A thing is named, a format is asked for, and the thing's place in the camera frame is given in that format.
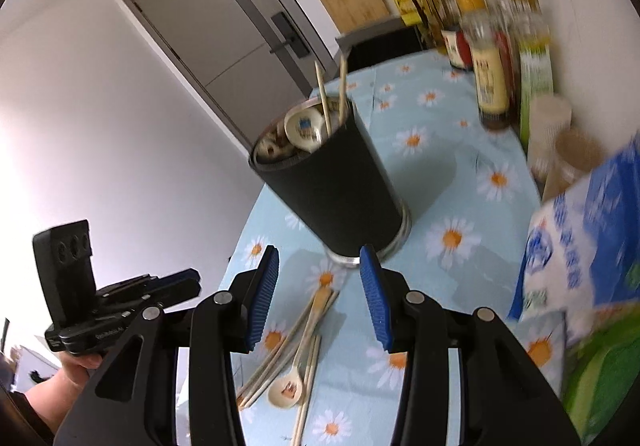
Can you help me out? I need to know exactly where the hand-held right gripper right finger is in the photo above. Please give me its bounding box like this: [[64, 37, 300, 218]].
[[359, 245, 583, 446]]

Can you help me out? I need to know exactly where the black cylindrical utensil holder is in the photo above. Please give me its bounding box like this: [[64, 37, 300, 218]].
[[248, 96, 412, 268]]

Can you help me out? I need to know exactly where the white toothpick container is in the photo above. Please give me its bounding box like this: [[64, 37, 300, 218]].
[[527, 96, 573, 182]]

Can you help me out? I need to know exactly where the white and blue salt bag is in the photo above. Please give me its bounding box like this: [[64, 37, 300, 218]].
[[507, 136, 640, 324]]

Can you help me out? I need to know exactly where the green sugar bag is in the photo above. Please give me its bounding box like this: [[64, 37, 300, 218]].
[[560, 301, 640, 442]]

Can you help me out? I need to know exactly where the row of condiment bottles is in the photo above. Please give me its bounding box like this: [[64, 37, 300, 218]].
[[417, 0, 556, 134]]

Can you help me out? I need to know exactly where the pale slender chopstick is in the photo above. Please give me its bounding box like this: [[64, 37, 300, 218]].
[[314, 63, 332, 138], [336, 56, 349, 127]]

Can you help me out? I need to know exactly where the grey door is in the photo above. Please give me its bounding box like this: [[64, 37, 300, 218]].
[[116, 0, 331, 149]]

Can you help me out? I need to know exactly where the blue daisy print tablecloth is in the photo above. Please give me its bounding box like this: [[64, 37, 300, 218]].
[[220, 48, 568, 446]]

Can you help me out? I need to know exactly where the person's left forearm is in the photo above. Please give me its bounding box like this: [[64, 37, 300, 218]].
[[0, 388, 58, 446]]

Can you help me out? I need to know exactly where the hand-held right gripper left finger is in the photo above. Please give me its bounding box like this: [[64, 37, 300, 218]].
[[52, 244, 281, 446]]

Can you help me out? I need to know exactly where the steel sink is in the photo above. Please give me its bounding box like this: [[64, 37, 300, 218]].
[[335, 23, 426, 74]]

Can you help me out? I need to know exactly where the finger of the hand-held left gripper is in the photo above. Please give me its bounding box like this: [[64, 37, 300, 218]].
[[150, 277, 202, 309], [105, 268, 199, 299]]

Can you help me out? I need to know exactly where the person's left hand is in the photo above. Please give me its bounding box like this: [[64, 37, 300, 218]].
[[24, 351, 106, 409]]

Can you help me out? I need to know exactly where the cream spoon with cartoon print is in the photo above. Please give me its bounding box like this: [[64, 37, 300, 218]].
[[283, 107, 326, 154]]

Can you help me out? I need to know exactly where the bunch of wooden chopsticks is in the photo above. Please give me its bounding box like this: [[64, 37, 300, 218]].
[[235, 288, 341, 446]]

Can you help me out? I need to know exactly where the black door lock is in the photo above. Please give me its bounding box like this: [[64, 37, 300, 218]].
[[270, 11, 311, 59]]

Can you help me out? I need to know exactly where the cream spoon with bear print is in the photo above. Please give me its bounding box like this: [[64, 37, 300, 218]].
[[267, 291, 332, 411]]

